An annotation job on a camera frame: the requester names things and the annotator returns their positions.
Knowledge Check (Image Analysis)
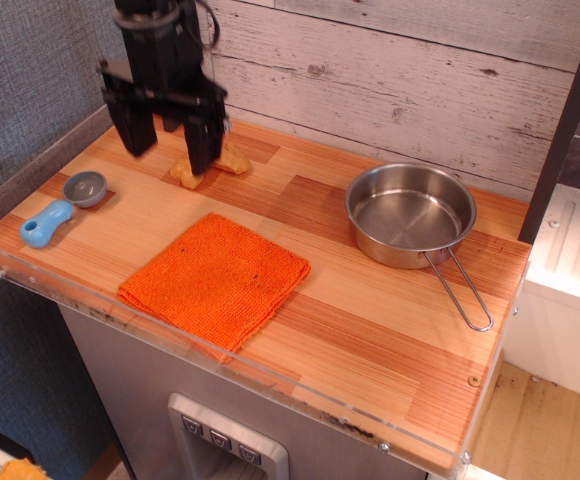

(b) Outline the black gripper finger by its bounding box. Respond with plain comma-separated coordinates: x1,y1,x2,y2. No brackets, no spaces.
102,90,157,157
183,102,225,175

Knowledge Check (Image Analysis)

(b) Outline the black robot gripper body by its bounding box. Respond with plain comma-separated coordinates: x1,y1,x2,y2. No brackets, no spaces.
98,14,227,129

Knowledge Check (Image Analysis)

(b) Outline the tan toy chicken thigh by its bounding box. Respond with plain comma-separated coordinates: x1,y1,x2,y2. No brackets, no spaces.
170,142,251,190

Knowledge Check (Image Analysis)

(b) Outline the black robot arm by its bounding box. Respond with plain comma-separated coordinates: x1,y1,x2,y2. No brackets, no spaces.
98,1,228,175

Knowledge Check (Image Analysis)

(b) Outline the yellow toy at corner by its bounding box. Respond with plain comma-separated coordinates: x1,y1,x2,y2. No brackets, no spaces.
0,459,49,480

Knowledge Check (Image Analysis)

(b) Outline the blue grey ice cream scoop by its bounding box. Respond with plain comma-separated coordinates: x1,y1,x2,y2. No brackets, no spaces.
19,171,108,248

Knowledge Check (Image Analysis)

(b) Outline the orange folded cloth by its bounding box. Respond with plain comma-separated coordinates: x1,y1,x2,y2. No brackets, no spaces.
117,213,311,352

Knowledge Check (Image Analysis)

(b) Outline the stainless steel pan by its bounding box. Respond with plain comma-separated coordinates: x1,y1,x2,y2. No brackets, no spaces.
344,163,494,333

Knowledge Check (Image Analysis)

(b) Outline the grey toy fridge cabinet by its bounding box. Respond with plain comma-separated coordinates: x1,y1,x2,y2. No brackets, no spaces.
60,307,427,479

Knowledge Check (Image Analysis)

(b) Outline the clear acrylic table guard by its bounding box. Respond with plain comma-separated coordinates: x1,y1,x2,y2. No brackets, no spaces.
0,229,529,477

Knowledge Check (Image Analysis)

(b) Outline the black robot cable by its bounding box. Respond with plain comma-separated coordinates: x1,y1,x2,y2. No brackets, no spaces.
189,0,221,51

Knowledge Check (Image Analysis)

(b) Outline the dark grey vertical post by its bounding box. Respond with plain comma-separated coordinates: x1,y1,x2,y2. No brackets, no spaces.
518,62,580,244

